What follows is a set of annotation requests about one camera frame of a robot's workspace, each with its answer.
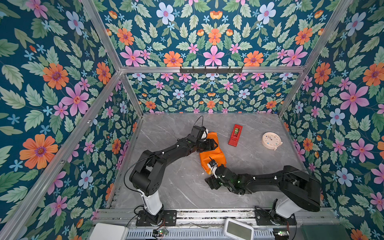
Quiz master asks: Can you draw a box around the yellow orange wrapping paper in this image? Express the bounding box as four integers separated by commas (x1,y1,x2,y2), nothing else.
200,146,227,175

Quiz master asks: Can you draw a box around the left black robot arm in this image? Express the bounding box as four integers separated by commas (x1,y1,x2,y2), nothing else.
129,136,219,217

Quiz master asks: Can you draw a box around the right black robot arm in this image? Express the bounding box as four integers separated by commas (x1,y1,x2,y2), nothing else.
205,165,321,219

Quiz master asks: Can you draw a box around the white box device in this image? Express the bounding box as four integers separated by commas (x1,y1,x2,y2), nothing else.
89,223,129,240

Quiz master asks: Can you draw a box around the red tape dispenser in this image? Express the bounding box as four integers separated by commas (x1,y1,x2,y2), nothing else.
228,124,243,147

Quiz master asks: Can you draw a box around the white timer display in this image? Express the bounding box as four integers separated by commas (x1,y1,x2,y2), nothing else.
224,218,255,240

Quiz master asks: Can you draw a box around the pink round alarm clock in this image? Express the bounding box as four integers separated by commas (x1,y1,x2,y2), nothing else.
262,132,283,151

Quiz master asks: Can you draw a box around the green mat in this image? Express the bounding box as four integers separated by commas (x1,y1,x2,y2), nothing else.
301,225,350,240

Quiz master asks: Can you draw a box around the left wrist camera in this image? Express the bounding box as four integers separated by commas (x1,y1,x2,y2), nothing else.
191,125,208,140

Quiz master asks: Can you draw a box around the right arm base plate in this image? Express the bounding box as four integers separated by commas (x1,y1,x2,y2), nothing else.
254,206,297,226

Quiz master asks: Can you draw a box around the black hook rail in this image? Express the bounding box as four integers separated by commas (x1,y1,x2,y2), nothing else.
179,66,243,75

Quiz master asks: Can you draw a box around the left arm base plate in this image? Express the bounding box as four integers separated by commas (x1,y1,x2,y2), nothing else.
135,209,178,227

